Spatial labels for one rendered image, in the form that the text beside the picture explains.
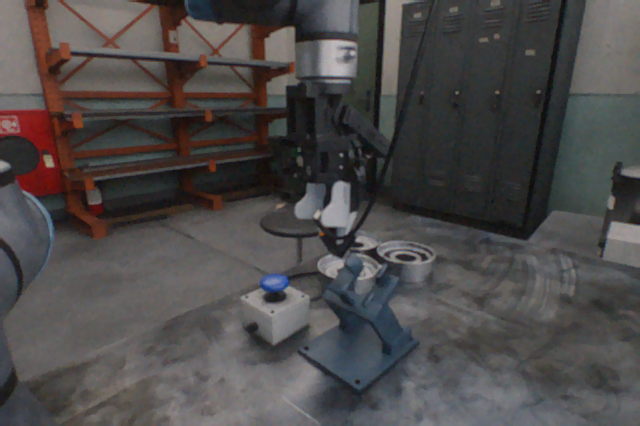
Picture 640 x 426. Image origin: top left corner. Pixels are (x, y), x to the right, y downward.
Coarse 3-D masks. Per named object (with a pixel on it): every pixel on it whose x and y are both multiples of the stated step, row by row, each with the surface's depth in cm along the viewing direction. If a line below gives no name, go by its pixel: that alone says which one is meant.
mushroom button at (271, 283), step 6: (270, 276) 53; (276, 276) 53; (282, 276) 53; (264, 282) 52; (270, 282) 52; (276, 282) 52; (282, 282) 52; (288, 282) 53; (264, 288) 51; (270, 288) 51; (276, 288) 51; (282, 288) 52; (270, 294) 53; (276, 294) 53
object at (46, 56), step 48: (144, 0) 336; (48, 48) 307; (96, 48) 298; (48, 96) 314; (96, 96) 346; (144, 96) 376; (192, 96) 411; (240, 96) 454; (192, 144) 422; (192, 192) 410
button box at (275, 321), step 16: (288, 288) 56; (240, 304) 54; (256, 304) 52; (272, 304) 52; (288, 304) 52; (304, 304) 53; (256, 320) 52; (272, 320) 49; (288, 320) 51; (304, 320) 54; (272, 336) 50; (288, 336) 52
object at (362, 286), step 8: (328, 256) 68; (360, 256) 69; (320, 264) 66; (328, 264) 68; (368, 264) 68; (376, 264) 65; (320, 272) 63; (336, 272) 65; (376, 272) 62; (320, 280) 63; (328, 280) 61; (360, 280) 60; (368, 280) 61; (352, 288) 60; (360, 288) 60; (368, 288) 61
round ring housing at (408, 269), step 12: (384, 252) 73; (396, 252) 73; (408, 252) 73; (420, 252) 73; (432, 252) 70; (396, 264) 66; (408, 264) 66; (420, 264) 66; (432, 264) 67; (408, 276) 66; (420, 276) 67
